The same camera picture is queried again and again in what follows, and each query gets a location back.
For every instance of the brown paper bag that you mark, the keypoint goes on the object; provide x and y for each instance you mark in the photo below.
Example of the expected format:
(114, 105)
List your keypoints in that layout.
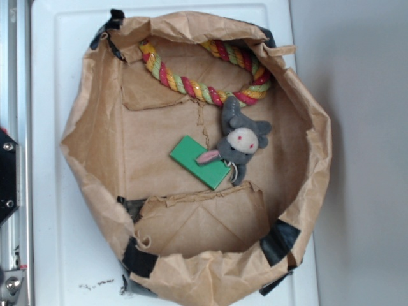
(175, 238)

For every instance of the aluminium frame rail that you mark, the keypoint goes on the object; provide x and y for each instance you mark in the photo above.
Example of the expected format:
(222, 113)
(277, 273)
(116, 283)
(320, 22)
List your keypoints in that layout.
(16, 240)

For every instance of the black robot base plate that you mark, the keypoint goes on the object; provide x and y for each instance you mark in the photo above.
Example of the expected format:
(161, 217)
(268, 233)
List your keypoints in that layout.
(9, 180)

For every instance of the multicolour rope ring toy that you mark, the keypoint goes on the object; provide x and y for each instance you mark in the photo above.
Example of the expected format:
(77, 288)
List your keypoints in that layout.
(244, 58)

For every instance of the grey plush donkey toy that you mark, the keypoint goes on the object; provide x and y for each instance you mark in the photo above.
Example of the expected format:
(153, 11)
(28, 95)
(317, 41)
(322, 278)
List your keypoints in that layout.
(242, 138)

